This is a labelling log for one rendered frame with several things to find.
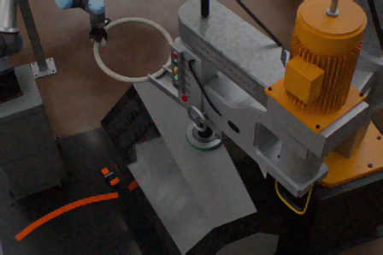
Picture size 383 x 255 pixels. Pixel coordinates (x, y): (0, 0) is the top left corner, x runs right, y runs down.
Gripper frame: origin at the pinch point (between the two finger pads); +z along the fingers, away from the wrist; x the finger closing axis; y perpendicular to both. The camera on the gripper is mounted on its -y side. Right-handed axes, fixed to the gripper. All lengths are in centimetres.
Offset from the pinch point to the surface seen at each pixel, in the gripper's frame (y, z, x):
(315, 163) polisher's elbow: 68, -70, 135
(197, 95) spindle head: 43, -47, 74
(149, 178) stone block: 65, 16, 62
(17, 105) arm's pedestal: 51, 21, -32
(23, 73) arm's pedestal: 26, 26, -43
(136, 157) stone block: 54, 21, 49
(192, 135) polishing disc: 39, -3, 76
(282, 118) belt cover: 67, -91, 114
